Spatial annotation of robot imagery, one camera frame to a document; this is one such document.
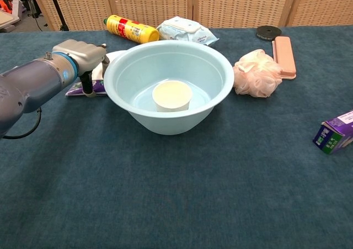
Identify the black tripod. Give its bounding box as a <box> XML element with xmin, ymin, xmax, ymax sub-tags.
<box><xmin>45</xmin><ymin>0</ymin><xmax>69</xmax><ymax>31</ymax></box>

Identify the light blue plastic basin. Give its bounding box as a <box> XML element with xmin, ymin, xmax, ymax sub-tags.
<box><xmin>103</xmin><ymin>40</ymin><xmax>236</xmax><ymax>136</ymax></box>

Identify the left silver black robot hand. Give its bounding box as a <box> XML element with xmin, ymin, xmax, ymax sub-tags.
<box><xmin>51</xmin><ymin>39</ymin><xmax>109</xmax><ymax>98</ymax></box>

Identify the teal table cloth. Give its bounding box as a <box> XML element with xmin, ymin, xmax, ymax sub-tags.
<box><xmin>0</xmin><ymin>25</ymin><xmax>353</xmax><ymax>249</ymax></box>

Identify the black round disc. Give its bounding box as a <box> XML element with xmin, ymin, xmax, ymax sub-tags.
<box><xmin>255</xmin><ymin>25</ymin><xmax>279</xmax><ymax>41</ymax></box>

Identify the white round flat disc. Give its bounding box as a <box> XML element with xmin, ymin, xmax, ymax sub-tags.
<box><xmin>92</xmin><ymin>49</ymin><xmax>128</xmax><ymax>81</ymax></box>

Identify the white paper cup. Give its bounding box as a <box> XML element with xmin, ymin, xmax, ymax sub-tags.
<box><xmin>152</xmin><ymin>80</ymin><xmax>193</xmax><ymax>113</ymax></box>

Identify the purple toothpaste tube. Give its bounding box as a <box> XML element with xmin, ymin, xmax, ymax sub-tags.
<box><xmin>65</xmin><ymin>79</ymin><xmax>108</xmax><ymax>97</ymax></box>

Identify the wicker folding screen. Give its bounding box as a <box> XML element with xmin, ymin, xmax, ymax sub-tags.
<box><xmin>30</xmin><ymin>0</ymin><xmax>353</xmax><ymax>31</ymax></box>

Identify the yellow bottle red label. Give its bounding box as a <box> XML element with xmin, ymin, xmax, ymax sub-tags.
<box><xmin>103</xmin><ymin>14</ymin><xmax>161</xmax><ymax>45</ymax></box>

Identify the pink toothbrush case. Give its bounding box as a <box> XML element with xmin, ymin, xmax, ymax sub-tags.
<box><xmin>271</xmin><ymin>36</ymin><xmax>297</xmax><ymax>81</ymax></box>

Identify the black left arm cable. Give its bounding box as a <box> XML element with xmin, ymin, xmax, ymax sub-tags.
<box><xmin>2</xmin><ymin>107</ymin><xmax>42</xmax><ymax>140</ymax></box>

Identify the light blue wet wipes pack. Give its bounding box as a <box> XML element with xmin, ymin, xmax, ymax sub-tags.
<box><xmin>156</xmin><ymin>15</ymin><xmax>220</xmax><ymax>46</ymax></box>

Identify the pink bath pouf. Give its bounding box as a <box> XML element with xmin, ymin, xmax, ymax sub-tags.
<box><xmin>232</xmin><ymin>49</ymin><xmax>284</xmax><ymax>98</ymax></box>

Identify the purple toothpaste box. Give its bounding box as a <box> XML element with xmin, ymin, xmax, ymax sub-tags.
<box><xmin>312</xmin><ymin>110</ymin><xmax>353</xmax><ymax>155</ymax></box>

